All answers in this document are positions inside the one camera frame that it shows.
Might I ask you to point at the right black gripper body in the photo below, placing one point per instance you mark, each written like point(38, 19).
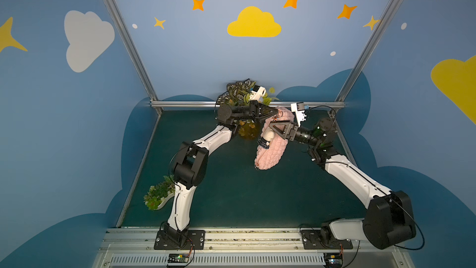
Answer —
point(289, 131)

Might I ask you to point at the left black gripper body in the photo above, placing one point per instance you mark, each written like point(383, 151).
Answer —
point(253, 110)

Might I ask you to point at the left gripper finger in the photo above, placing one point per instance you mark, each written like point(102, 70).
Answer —
point(266, 116)
point(266, 109)

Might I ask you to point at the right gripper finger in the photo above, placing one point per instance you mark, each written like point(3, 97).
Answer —
point(279, 124)
point(280, 131)

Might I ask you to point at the panda plush decoration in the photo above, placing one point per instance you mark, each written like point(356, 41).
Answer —
point(266, 138)

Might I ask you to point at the pink knitted bag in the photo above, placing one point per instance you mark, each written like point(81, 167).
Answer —
point(269, 158)

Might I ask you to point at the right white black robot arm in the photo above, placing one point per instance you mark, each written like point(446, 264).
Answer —
point(389, 218)

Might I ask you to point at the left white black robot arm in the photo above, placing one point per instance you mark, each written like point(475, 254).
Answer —
point(191, 161)

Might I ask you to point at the flower bouquet in amber vase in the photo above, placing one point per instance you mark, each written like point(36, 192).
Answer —
point(243, 98)

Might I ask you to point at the right green circuit board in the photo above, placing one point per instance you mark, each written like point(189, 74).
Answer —
point(333, 260)

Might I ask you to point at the green circuit board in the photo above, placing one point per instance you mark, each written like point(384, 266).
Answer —
point(333, 260)
point(179, 259)

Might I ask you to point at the left green circuit board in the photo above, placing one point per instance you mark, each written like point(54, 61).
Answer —
point(179, 259)

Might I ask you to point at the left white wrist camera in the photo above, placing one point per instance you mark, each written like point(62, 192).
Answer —
point(257, 93)

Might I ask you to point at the right aluminium frame post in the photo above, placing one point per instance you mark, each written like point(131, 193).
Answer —
point(386, 17)

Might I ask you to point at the aluminium frame post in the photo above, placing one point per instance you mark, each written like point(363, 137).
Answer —
point(386, 17)
point(127, 40)

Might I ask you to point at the aluminium back frame bar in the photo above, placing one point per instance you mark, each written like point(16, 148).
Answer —
point(211, 104)

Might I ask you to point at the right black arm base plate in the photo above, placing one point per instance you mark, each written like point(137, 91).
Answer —
point(312, 240)

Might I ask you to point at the left aluminium frame post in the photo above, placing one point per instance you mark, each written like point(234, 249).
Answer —
point(127, 40)

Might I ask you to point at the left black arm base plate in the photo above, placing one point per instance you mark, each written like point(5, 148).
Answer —
point(172, 240)

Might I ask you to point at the aluminium front rail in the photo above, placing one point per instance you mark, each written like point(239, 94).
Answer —
point(239, 248)

